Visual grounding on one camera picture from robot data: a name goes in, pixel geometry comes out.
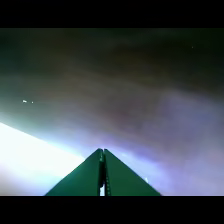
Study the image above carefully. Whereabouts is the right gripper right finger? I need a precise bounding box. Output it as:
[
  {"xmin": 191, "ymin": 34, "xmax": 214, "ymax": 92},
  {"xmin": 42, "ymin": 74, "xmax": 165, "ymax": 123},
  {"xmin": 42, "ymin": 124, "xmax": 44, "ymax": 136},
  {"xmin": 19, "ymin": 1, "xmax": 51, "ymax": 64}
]
[{"xmin": 103, "ymin": 148, "xmax": 162, "ymax": 197}]

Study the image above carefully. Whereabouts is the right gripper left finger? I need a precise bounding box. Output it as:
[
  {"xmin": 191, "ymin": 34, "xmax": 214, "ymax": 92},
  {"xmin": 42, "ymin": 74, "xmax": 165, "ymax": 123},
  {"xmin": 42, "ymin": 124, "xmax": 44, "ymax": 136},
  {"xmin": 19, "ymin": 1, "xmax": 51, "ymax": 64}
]
[{"xmin": 44, "ymin": 148, "xmax": 104, "ymax": 197}]

